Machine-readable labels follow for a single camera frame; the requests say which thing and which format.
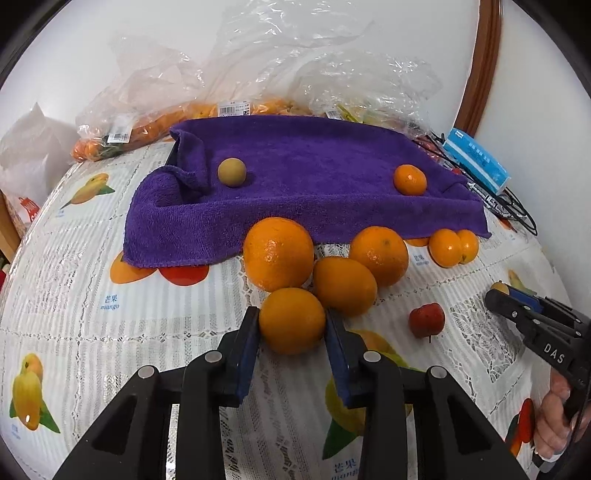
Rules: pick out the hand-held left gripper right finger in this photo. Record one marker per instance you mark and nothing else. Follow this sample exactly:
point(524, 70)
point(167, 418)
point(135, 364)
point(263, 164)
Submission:
point(337, 364)

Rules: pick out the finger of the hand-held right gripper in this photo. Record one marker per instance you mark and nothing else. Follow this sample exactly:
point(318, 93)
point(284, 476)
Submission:
point(526, 300)
point(508, 311)

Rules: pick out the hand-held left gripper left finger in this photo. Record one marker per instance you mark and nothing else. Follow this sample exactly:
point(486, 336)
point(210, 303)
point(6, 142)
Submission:
point(249, 350)

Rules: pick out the medium round orange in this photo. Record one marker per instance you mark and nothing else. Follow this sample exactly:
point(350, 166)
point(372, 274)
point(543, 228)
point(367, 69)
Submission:
point(292, 320)

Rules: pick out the small tangerine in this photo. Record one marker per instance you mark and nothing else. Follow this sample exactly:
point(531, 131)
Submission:
point(444, 248)
point(409, 179)
point(470, 246)

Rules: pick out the oblong orange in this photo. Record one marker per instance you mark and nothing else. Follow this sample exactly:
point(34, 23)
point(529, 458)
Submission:
point(345, 285)

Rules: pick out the small red fruit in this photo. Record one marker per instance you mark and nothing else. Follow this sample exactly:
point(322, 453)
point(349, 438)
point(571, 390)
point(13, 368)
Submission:
point(427, 320)

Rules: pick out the large round orange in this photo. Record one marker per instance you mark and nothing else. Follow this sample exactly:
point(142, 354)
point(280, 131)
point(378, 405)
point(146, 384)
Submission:
point(278, 253)

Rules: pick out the purple towel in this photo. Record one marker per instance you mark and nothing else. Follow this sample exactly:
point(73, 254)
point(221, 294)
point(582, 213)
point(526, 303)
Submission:
point(314, 157)

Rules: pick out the person's right hand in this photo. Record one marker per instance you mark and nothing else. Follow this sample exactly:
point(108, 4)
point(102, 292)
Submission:
point(551, 424)

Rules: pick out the blue tissue pack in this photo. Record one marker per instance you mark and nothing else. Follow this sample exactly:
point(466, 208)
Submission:
point(478, 159)

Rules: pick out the tan longan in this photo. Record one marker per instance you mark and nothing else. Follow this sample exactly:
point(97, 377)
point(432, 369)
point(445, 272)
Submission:
point(232, 172)

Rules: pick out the clear bag of tangerines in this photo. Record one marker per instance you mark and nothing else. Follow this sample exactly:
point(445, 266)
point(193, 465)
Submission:
point(138, 124)

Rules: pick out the clear bag of yellow fruit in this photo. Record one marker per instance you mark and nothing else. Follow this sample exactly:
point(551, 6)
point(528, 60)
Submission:
point(369, 87)

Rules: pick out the clear bag of oranges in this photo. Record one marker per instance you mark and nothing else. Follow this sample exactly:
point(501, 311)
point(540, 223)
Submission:
point(258, 83)

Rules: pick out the white plastic bag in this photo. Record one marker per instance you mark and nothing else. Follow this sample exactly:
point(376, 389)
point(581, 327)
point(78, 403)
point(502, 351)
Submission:
point(32, 152)

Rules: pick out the brown wooden frame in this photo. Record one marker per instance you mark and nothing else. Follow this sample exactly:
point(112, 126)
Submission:
point(482, 60)

